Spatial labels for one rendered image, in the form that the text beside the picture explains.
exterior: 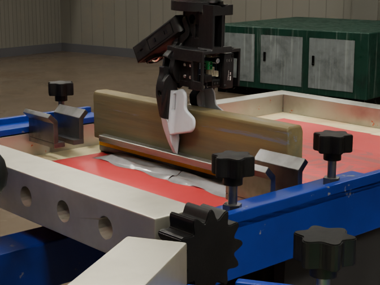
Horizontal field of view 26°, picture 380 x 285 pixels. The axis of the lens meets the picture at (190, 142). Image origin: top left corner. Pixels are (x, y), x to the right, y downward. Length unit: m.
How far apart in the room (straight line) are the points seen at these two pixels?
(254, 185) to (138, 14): 10.29
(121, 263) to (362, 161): 0.75
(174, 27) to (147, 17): 9.96
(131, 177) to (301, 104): 0.58
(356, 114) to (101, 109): 0.52
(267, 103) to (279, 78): 6.12
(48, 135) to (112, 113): 0.10
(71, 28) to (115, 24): 0.89
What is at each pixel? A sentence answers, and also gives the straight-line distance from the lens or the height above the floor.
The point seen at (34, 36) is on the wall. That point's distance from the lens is 11.97.
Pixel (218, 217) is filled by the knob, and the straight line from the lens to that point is 0.68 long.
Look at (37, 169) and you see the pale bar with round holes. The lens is 0.86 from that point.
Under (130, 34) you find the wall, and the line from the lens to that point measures 11.31.
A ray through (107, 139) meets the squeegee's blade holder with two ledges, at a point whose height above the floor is 0.98.
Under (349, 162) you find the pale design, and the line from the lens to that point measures 1.27.
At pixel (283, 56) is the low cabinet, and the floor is 0.41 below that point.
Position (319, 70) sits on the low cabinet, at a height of 0.31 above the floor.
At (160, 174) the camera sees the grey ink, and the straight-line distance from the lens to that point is 1.17.
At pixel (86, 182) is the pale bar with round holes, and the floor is 1.04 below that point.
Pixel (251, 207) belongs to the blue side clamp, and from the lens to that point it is 0.83.
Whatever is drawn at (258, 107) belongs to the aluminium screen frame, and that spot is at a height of 0.97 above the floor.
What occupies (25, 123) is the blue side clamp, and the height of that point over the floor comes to 1.00.
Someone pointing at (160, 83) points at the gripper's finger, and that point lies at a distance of 1.12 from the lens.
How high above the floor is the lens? 1.25
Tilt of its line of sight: 12 degrees down
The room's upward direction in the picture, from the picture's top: straight up
